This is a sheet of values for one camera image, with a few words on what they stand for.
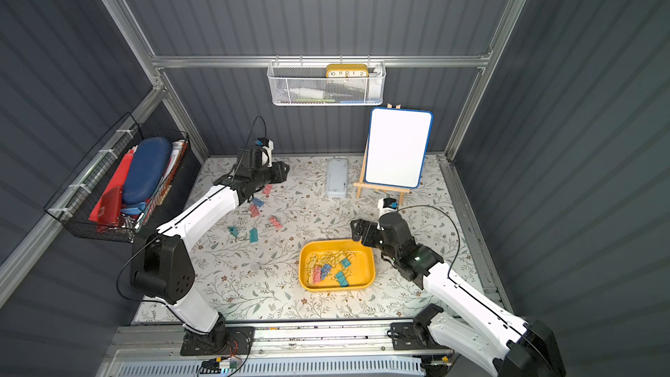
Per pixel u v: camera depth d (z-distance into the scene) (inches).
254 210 39.8
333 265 34.1
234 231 36.3
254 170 27.4
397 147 36.1
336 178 43.3
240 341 28.9
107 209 25.6
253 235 37.7
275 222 37.0
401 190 39.9
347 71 34.2
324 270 33.3
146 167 28.9
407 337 28.4
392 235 23.0
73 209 24.0
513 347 15.7
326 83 35.3
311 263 34.1
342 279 32.7
